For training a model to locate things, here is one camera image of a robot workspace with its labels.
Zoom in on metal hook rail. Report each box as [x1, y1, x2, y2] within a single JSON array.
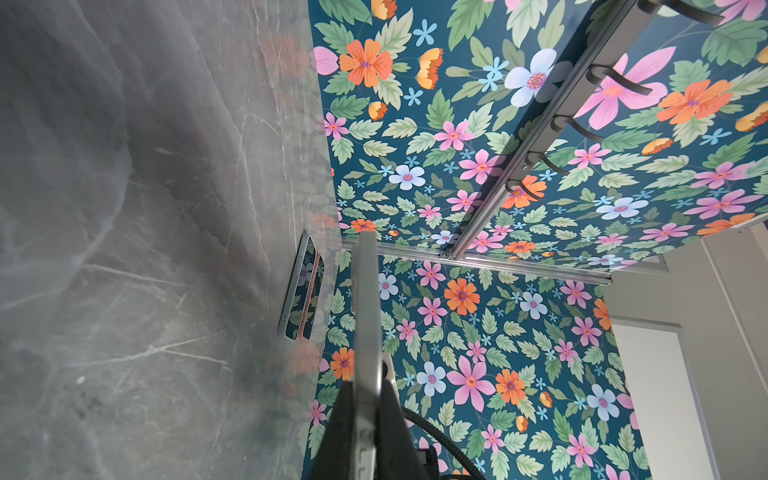
[[448, 1, 723, 260]]

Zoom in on black phone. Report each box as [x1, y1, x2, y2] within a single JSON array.
[[350, 232, 382, 480]]

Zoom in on light blue phone case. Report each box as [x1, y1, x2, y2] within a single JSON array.
[[278, 231, 319, 342]]

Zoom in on pink phone case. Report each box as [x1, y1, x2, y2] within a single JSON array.
[[301, 255, 325, 341]]

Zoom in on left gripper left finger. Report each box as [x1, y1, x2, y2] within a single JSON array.
[[308, 382, 354, 480]]

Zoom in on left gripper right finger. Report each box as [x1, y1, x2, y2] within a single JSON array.
[[375, 380, 428, 480]]

